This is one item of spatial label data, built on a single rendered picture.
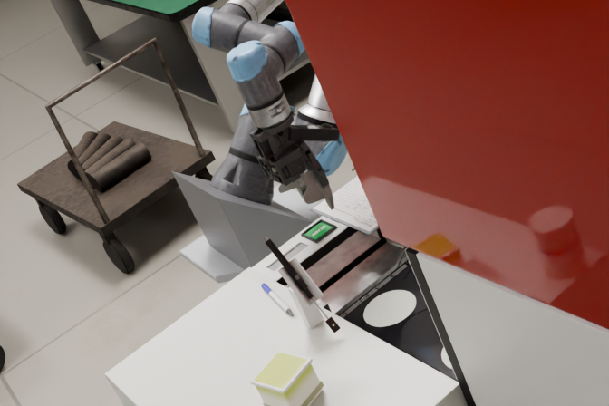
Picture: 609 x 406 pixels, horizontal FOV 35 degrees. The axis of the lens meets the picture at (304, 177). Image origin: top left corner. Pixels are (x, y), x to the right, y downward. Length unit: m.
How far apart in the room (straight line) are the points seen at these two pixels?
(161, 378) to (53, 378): 2.14
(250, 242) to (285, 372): 0.66
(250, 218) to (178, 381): 0.51
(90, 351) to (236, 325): 2.16
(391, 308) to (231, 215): 0.49
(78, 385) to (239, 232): 1.77
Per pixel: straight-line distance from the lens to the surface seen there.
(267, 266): 1.94
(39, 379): 3.96
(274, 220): 2.16
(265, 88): 1.79
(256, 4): 1.98
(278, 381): 1.52
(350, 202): 2.02
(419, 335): 1.70
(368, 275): 1.93
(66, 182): 4.67
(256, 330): 1.77
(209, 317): 1.87
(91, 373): 3.80
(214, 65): 4.68
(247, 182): 2.22
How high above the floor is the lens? 1.94
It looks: 27 degrees down
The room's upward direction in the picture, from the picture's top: 24 degrees counter-clockwise
